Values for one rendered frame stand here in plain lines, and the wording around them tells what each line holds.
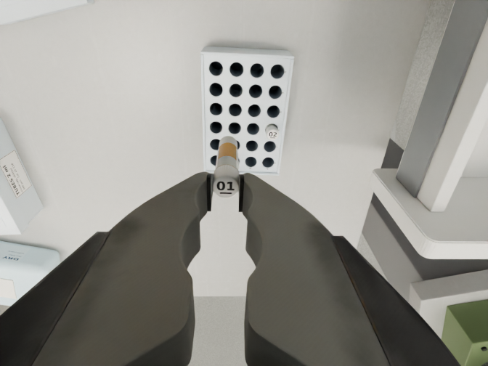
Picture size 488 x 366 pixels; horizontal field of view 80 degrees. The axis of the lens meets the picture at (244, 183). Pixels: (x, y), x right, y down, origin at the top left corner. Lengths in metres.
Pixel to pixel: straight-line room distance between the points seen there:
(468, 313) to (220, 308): 1.42
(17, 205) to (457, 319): 0.67
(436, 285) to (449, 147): 0.42
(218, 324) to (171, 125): 1.73
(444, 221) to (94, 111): 0.35
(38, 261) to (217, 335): 1.69
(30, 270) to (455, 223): 0.49
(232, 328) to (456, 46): 1.91
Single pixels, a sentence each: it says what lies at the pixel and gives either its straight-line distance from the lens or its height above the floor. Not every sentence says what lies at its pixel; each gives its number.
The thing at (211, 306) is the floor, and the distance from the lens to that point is 1.85.
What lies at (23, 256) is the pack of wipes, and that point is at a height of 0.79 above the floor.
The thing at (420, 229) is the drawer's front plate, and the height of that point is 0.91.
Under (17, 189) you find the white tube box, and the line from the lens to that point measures 0.44.
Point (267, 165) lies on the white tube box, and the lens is 0.33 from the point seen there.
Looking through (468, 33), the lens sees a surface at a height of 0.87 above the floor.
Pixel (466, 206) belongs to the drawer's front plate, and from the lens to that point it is 0.31.
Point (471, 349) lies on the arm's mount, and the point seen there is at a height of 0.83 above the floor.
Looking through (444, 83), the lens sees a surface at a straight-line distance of 0.27.
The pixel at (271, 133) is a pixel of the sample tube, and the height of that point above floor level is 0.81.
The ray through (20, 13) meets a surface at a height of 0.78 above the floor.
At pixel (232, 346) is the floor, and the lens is 2.20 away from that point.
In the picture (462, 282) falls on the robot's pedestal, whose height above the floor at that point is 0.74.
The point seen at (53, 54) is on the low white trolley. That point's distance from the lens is 0.37.
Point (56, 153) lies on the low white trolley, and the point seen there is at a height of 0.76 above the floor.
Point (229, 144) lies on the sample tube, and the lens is 0.16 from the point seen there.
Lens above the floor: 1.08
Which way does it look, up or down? 59 degrees down
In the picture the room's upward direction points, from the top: 178 degrees clockwise
